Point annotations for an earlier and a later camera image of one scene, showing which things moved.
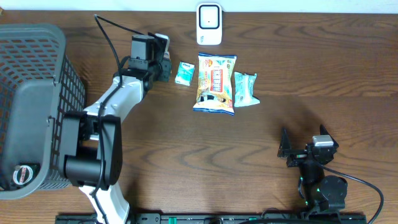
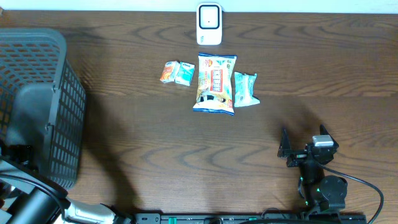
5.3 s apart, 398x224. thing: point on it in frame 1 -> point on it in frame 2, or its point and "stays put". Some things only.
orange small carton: (166, 55) -> (170, 70)
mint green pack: (243, 89) stays put
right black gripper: (297, 155) stays put
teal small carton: (185, 73) stays put
